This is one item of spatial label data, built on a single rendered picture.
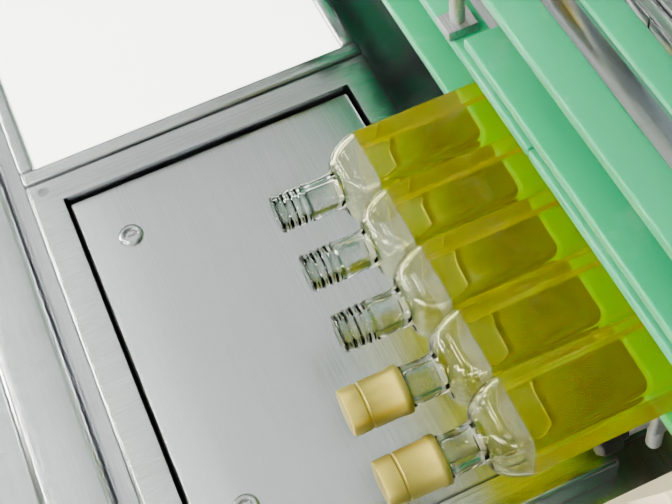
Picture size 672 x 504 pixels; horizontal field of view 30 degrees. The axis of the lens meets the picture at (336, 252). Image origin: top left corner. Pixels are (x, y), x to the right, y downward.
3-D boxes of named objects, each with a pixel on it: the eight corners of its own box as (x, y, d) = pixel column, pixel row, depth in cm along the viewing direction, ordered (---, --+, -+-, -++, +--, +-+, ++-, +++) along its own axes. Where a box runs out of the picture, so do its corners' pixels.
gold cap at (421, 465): (452, 468, 79) (389, 497, 79) (455, 492, 82) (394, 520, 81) (428, 423, 81) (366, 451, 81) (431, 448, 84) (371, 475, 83)
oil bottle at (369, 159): (565, 87, 102) (324, 187, 99) (567, 38, 97) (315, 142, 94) (600, 134, 98) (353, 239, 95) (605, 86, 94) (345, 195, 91)
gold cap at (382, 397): (392, 374, 87) (335, 399, 86) (392, 356, 84) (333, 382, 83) (414, 418, 86) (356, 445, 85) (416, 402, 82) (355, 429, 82)
